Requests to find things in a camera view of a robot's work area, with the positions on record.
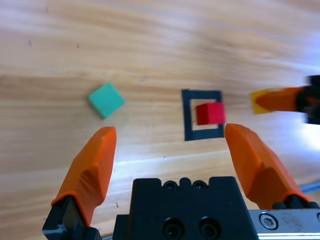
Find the black tape square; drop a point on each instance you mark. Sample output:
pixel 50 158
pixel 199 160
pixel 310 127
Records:
pixel 186 117

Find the yellow block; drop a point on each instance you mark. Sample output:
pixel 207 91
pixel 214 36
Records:
pixel 253 107

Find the green block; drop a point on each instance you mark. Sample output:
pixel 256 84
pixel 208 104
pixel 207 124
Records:
pixel 106 100

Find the red block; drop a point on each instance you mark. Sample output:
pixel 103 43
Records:
pixel 211 113

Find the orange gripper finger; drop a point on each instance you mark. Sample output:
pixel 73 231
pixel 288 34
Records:
pixel 90 175

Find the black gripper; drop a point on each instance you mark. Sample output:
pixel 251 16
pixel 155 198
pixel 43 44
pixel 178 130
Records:
pixel 312 110

